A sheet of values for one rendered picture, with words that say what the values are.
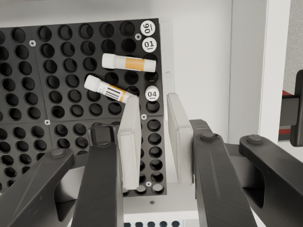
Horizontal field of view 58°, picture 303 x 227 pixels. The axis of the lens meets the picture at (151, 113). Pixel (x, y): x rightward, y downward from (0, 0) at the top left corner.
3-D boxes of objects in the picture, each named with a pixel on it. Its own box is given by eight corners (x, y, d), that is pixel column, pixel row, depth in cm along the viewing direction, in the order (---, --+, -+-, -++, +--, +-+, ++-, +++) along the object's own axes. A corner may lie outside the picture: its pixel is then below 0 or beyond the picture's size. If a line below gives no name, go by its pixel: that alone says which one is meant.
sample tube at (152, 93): (158, 89, 29) (159, 101, 24) (146, 90, 29) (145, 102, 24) (157, 78, 28) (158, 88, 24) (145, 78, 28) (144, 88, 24)
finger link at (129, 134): (138, 190, 13) (123, 191, 13) (141, 134, 20) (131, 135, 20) (133, 132, 12) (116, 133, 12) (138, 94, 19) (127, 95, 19)
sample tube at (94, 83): (132, 106, 24) (83, 86, 24) (130, 107, 26) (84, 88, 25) (137, 93, 24) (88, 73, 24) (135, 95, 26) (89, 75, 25)
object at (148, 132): (158, 18, 24) (158, 17, 23) (167, 191, 29) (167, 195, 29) (137, 19, 24) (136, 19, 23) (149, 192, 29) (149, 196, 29)
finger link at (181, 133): (176, 129, 12) (193, 128, 12) (166, 93, 19) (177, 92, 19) (179, 187, 13) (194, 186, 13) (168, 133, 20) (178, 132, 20)
